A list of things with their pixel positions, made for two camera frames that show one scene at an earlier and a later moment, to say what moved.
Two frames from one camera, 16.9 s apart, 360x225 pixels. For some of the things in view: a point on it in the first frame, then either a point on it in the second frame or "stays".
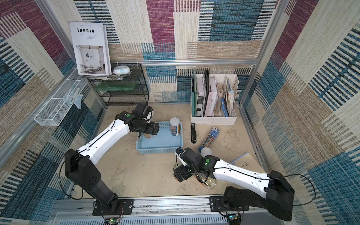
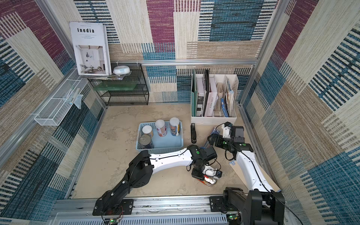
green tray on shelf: (114, 86) stays
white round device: (121, 70) stays
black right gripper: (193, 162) -> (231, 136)
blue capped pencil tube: (214, 132) stays
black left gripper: (151, 130) -> (198, 176)
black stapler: (193, 133) stays
